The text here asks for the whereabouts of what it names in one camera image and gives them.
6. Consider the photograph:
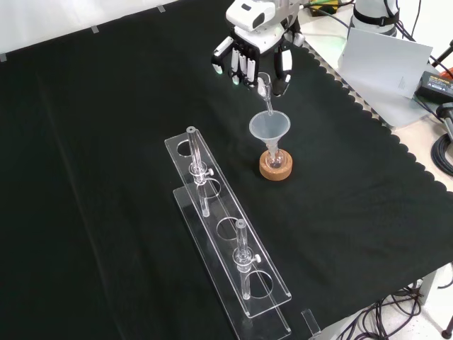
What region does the small clear acrylic block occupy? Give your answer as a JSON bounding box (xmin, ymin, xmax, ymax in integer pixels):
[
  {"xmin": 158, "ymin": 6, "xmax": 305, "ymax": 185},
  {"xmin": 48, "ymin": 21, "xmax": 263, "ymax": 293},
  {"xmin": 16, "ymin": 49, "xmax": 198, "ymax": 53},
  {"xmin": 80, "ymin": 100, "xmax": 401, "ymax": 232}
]
[{"xmin": 300, "ymin": 309, "xmax": 322, "ymax": 337}]

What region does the yellow stop button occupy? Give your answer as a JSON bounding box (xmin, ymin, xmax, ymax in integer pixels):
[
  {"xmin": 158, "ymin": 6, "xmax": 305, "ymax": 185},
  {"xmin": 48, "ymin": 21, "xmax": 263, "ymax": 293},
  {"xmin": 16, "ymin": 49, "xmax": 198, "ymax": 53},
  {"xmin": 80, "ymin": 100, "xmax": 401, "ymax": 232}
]
[{"xmin": 308, "ymin": 0, "xmax": 343, "ymax": 17}]

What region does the cork ring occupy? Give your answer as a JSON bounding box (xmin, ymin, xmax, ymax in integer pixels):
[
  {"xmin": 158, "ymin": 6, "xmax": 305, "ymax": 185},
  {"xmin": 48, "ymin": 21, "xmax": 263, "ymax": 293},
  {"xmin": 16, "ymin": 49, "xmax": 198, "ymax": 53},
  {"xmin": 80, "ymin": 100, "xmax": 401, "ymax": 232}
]
[{"xmin": 259, "ymin": 150, "xmax": 294, "ymax": 181}]

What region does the coiled black cable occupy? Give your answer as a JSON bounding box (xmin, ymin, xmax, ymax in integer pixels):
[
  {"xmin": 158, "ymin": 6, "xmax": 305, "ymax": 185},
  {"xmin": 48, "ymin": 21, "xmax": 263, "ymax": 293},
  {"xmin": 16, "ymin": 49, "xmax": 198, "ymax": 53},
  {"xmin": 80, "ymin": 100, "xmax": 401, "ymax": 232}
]
[{"xmin": 430, "ymin": 132, "xmax": 453, "ymax": 177}]

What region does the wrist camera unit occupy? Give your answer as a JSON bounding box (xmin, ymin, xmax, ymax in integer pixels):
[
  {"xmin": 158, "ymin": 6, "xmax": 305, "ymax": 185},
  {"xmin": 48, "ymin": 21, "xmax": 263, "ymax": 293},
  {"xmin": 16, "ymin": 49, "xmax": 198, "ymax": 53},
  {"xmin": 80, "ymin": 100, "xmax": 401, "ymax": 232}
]
[{"xmin": 225, "ymin": 0, "xmax": 276, "ymax": 33}]

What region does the black floor cable bundle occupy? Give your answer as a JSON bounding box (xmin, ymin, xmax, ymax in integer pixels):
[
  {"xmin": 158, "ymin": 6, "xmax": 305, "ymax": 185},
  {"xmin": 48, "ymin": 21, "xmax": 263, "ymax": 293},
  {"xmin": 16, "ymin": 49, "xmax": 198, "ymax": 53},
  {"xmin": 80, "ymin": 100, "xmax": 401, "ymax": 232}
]
[{"xmin": 339, "ymin": 279, "xmax": 453, "ymax": 340}]

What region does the small glass round-bottom flask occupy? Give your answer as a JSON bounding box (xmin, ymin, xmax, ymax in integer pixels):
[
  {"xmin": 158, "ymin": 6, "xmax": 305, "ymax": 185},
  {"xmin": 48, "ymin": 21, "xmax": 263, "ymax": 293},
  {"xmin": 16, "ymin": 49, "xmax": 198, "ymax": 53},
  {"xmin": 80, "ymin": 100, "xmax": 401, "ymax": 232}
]
[{"xmin": 265, "ymin": 147, "xmax": 286, "ymax": 170}]

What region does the translucent plastic funnel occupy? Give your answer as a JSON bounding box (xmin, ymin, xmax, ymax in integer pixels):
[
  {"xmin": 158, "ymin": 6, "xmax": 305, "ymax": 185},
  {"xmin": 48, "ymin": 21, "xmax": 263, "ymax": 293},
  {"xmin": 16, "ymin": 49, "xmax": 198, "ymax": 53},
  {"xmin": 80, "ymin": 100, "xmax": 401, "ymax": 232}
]
[{"xmin": 248, "ymin": 110, "xmax": 292, "ymax": 160}]

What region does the black bench cloth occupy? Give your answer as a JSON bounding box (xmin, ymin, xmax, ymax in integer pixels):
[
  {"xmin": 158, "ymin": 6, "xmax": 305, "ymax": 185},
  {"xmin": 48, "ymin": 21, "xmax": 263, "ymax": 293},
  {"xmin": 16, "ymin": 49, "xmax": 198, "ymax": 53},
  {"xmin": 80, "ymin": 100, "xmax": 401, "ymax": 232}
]
[{"xmin": 0, "ymin": 0, "xmax": 453, "ymax": 340}]

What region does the black tripod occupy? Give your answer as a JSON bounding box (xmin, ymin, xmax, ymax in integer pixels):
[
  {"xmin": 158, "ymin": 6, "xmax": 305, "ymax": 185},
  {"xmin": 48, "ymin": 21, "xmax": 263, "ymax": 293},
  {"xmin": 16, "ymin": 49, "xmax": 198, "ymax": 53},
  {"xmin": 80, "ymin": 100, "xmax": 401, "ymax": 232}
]
[{"xmin": 428, "ymin": 37, "xmax": 453, "ymax": 81}]

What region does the pale grey board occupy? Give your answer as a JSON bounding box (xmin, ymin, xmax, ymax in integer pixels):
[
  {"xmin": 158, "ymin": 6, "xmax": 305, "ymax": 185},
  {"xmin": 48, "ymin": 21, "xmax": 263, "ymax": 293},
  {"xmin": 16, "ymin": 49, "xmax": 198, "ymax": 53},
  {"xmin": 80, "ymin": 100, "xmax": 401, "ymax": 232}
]
[{"xmin": 338, "ymin": 27, "xmax": 437, "ymax": 129}]

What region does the clear acrylic funnel stand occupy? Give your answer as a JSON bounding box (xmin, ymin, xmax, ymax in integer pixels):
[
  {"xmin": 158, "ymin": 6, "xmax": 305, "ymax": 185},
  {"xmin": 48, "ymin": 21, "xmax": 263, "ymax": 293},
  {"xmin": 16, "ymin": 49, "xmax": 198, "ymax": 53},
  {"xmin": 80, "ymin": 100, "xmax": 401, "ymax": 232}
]
[{"xmin": 164, "ymin": 125, "xmax": 293, "ymax": 340}]

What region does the black power adapter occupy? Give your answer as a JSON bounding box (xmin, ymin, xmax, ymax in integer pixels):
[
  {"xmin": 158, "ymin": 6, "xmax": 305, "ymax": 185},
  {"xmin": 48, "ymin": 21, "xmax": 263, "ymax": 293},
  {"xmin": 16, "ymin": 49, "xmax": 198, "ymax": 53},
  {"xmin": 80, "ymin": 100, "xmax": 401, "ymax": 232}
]
[{"xmin": 413, "ymin": 70, "xmax": 453, "ymax": 106}]

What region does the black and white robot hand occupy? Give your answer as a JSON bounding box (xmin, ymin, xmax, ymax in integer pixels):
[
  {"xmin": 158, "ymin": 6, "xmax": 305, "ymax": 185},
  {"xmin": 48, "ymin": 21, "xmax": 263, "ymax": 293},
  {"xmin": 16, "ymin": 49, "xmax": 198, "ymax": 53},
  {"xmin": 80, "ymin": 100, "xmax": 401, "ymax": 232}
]
[{"xmin": 211, "ymin": 17, "xmax": 305, "ymax": 97}]

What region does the green cable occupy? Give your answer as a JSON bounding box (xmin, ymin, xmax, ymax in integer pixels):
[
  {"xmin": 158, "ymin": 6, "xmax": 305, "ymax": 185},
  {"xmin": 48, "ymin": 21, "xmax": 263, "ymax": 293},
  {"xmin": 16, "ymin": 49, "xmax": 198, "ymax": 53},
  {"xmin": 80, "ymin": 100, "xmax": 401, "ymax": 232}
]
[{"xmin": 300, "ymin": 0, "xmax": 343, "ymax": 15}]

